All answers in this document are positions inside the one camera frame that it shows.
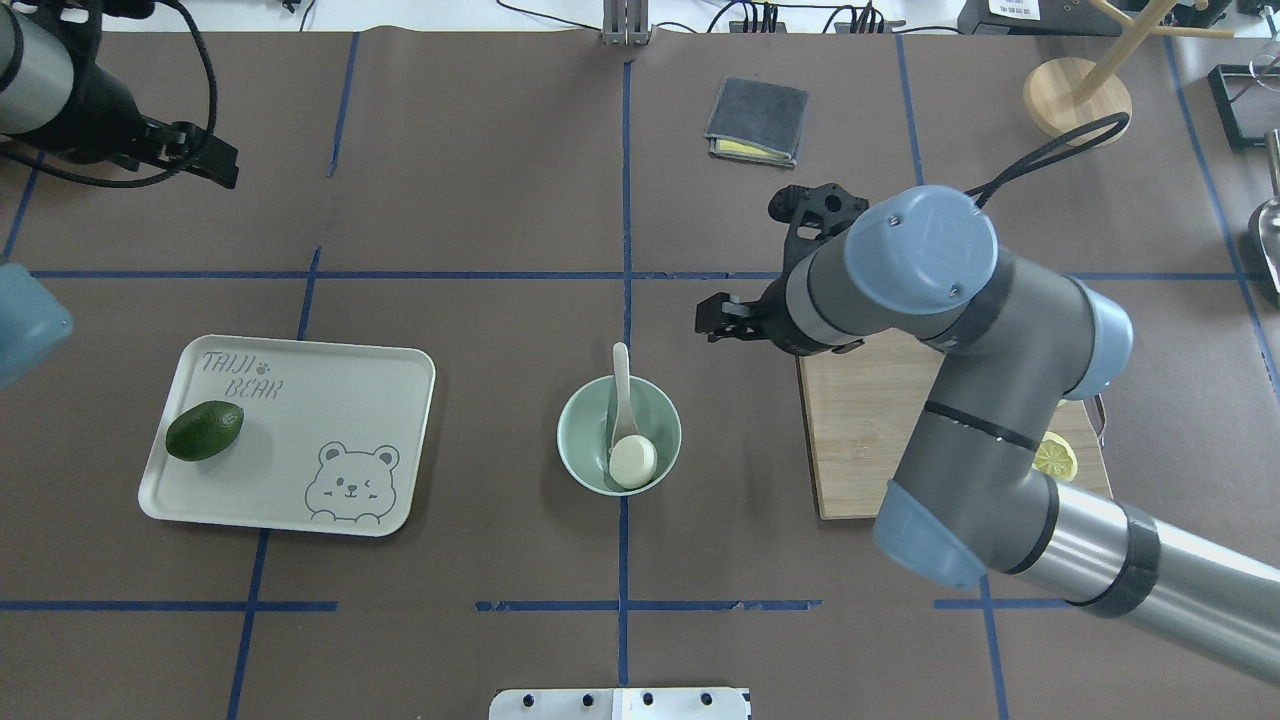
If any green ceramic bowl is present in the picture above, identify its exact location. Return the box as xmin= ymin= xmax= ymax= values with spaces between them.
xmin=556 ymin=374 xmax=684 ymax=497

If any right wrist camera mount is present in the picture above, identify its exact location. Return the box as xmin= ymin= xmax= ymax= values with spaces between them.
xmin=767 ymin=183 xmax=870 ymax=275

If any black glass rack tray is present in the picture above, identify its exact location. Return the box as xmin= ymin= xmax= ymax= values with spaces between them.
xmin=1206 ymin=64 xmax=1279 ymax=150

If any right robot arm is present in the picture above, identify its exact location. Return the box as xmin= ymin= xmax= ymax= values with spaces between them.
xmin=694 ymin=184 xmax=1279 ymax=684

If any wooden mug tree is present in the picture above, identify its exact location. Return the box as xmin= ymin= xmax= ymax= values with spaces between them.
xmin=1021 ymin=1 xmax=1235 ymax=137

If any aluminium frame post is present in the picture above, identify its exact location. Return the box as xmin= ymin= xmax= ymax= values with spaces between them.
xmin=600 ymin=0 xmax=652 ymax=47

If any white bear tray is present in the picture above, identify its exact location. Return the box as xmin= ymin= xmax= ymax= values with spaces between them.
xmin=137 ymin=334 xmax=436 ymax=537

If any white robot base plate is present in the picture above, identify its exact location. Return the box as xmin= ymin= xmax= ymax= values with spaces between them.
xmin=488 ymin=685 xmax=753 ymax=719

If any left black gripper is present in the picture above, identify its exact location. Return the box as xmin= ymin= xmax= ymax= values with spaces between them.
xmin=45 ymin=60 xmax=239 ymax=190

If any grey folded cloth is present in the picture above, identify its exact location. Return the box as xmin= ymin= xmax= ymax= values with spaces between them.
xmin=704 ymin=76 xmax=810 ymax=170

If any green avocado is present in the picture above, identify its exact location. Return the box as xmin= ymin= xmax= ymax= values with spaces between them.
xmin=165 ymin=400 xmax=244 ymax=462

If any bamboo cutting board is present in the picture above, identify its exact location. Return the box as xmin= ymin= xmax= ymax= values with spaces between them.
xmin=795 ymin=331 xmax=1115 ymax=521

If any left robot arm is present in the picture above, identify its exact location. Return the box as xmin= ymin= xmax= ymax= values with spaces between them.
xmin=1 ymin=1 xmax=239 ymax=190

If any white ceramic spoon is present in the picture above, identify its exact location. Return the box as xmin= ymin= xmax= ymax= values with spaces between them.
xmin=607 ymin=342 xmax=640 ymax=461

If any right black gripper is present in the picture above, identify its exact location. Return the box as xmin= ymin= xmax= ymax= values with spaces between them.
xmin=695 ymin=275 xmax=865 ymax=357

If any lone lemon slice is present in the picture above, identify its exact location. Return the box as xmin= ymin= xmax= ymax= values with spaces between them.
xmin=1032 ymin=430 xmax=1079 ymax=483

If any metal scoop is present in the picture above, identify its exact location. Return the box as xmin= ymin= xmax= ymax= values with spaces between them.
xmin=1249 ymin=129 xmax=1279 ymax=305

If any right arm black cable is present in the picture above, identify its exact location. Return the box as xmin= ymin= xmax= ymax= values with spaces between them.
xmin=965 ymin=111 xmax=1132 ymax=211

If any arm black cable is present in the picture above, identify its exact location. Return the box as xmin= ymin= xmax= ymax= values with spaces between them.
xmin=965 ymin=111 xmax=1132 ymax=211
xmin=0 ymin=0 xmax=219 ymax=191

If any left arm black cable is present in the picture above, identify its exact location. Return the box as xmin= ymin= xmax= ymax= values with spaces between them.
xmin=0 ymin=0 xmax=219 ymax=191

